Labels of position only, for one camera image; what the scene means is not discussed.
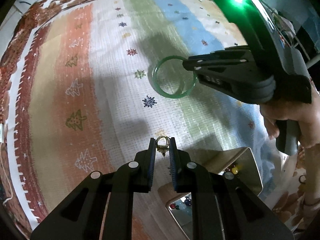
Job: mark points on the striped colourful cloth mat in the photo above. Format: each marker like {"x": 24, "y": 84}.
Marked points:
{"x": 125, "y": 79}

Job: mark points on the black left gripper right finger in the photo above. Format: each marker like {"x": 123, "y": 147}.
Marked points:
{"x": 188, "y": 176}

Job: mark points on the gold earring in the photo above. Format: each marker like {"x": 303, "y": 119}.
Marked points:
{"x": 162, "y": 145}

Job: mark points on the green jade bangle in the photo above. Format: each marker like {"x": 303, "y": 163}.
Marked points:
{"x": 172, "y": 82}

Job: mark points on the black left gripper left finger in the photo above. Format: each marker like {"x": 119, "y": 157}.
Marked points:
{"x": 133, "y": 177}

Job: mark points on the glass side table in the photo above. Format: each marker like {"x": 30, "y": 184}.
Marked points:
{"x": 303, "y": 15}

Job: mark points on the person's right hand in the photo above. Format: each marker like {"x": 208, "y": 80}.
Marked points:
{"x": 306, "y": 114}

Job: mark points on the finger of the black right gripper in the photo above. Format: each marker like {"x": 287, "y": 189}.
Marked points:
{"x": 233, "y": 72}

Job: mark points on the beige jewelry box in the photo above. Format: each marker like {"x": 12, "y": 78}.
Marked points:
{"x": 236, "y": 163}

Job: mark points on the red floral bedspread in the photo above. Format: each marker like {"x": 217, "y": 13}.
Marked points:
{"x": 50, "y": 10}

